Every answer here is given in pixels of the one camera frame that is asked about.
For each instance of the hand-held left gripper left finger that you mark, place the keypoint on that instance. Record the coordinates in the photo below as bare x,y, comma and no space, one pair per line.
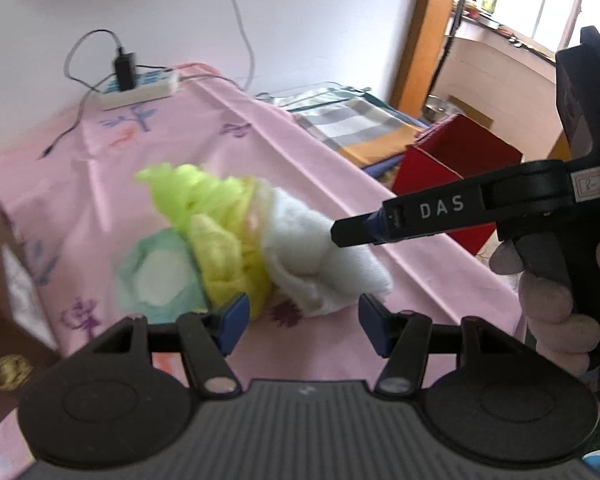
235,320

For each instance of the black charger plug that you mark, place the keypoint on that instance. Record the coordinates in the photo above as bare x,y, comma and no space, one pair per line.
125,72

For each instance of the pink printed tablecloth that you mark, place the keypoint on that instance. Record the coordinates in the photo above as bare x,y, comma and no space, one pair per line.
180,140

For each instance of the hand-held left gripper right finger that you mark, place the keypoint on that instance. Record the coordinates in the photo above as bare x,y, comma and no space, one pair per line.
375,322

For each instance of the white cloth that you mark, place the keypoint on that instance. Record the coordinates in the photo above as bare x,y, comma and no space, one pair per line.
310,245

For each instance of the wooden door frame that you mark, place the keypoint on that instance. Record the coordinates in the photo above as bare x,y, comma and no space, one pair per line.
420,35

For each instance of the person's right hand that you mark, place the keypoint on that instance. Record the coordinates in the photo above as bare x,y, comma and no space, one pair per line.
545,305

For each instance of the folded striped cloth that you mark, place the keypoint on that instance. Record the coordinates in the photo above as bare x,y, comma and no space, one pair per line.
355,130

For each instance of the metal bowl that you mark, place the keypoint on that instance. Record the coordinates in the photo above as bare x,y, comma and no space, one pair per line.
437,107

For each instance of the yellow cloth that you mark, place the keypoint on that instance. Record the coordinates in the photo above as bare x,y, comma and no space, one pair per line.
225,260

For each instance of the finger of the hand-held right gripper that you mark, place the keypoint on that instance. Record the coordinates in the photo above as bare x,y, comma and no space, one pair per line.
430,207

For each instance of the red box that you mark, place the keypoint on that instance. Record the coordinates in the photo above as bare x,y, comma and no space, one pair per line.
460,150

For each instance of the clear plastic bag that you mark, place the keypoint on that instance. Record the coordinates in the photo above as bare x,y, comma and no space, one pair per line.
310,97

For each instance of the brown cardboard box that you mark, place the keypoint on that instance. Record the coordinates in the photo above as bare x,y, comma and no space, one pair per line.
0,320

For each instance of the white power strip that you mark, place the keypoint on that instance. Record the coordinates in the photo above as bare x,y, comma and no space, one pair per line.
150,92

